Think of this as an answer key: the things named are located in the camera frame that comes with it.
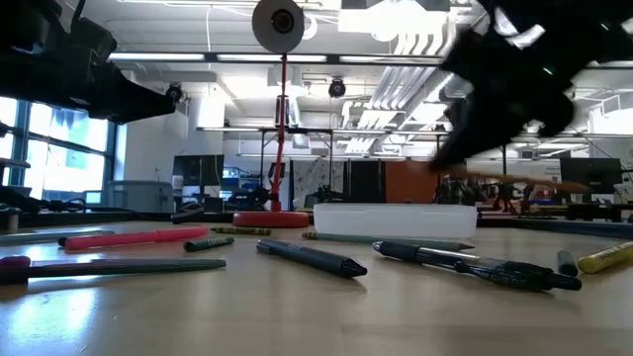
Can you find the dark computer monitor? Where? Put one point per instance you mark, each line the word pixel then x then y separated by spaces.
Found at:
pixel 198 170
pixel 591 173

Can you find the purple and teal scissors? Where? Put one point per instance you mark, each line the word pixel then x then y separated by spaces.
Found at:
pixel 123 267

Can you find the black clear-grip gel pen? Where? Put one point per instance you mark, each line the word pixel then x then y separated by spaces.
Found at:
pixel 494 272

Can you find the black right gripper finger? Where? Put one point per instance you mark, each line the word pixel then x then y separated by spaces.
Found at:
pixel 556 116
pixel 470 143

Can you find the yellow highlighter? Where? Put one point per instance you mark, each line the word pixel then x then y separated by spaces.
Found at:
pixel 608 257

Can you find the large window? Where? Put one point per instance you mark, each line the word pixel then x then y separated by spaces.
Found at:
pixel 69 148

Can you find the black partition panel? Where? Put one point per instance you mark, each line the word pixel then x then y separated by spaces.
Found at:
pixel 366 180

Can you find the translucent plastic supply box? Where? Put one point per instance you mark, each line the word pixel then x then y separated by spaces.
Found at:
pixel 395 220

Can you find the red desk lamp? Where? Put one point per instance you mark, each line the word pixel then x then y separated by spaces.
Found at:
pixel 271 219

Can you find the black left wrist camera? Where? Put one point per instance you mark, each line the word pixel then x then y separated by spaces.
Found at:
pixel 94 42

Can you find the orange partition panel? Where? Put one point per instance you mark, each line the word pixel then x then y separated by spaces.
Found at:
pixel 410 183

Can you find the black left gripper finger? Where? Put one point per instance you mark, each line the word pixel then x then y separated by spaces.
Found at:
pixel 133 101

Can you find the black aluminium table frame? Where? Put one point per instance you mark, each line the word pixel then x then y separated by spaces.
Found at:
pixel 123 216

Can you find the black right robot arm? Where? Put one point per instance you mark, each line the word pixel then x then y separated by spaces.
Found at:
pixel 613 29

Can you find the pink highlighter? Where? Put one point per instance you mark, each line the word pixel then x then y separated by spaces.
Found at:
pixel 133 238

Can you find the ceiling light strip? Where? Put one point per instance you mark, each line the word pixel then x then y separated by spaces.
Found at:
pixel 155 57
pixel 390 59
pixel 247 58

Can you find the grey-green pencil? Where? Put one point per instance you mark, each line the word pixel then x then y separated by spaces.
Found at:
pixel 49 237

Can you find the grey bin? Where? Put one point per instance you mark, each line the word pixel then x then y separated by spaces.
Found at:
pixel 141 197

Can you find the dark green crayon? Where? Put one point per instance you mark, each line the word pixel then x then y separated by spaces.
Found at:
pixel 210 243

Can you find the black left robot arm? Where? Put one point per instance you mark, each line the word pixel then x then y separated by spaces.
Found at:
pixel 29 20

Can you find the black ceiling spotlight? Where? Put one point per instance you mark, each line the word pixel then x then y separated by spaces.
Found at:
pixel 174 92
pixel 336 88

